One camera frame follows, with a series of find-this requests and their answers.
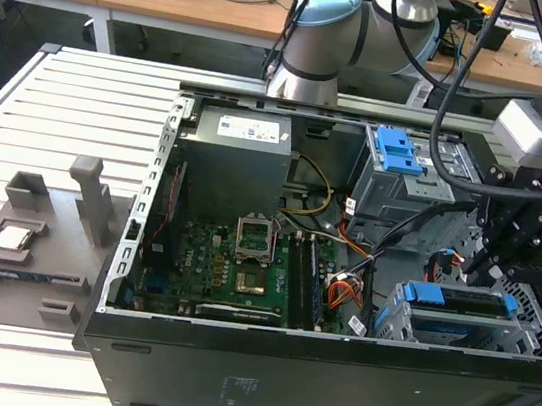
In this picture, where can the blue plastic drive latch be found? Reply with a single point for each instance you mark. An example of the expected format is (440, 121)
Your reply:
(394, 150)

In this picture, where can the grey metal drive cage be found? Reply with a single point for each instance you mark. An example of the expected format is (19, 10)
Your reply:
(387, 199)

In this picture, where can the grey parts rack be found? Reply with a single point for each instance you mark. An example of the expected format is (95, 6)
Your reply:
(35, 301)

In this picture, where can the CPU socket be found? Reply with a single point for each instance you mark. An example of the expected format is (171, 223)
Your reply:
(250, 282)

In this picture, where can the grey power supply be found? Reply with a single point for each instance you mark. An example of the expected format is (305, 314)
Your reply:
(235, 168)

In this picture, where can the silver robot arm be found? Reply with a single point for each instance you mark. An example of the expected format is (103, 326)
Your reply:
(323, 44)

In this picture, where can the metal locking lever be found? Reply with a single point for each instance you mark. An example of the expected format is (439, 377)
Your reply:
(274, 244)

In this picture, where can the black PC case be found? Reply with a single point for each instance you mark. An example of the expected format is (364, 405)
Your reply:
(276, 380)

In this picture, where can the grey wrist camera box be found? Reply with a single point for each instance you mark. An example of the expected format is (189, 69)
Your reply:
(523, 130)

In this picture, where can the black graphics card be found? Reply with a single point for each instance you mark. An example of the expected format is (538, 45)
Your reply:
(235, 314)

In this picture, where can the green motherboard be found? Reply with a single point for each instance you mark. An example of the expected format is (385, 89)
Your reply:
(192, 262)

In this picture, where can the silver CPU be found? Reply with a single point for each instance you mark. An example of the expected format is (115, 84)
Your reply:
(13, 237)

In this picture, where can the hard disk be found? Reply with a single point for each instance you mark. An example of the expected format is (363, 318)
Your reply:
(464, 301)

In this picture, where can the small black desk device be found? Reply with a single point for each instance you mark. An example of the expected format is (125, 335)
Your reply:
(491, 34)

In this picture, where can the metal disk bay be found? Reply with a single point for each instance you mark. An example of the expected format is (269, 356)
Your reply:
(389, 315)

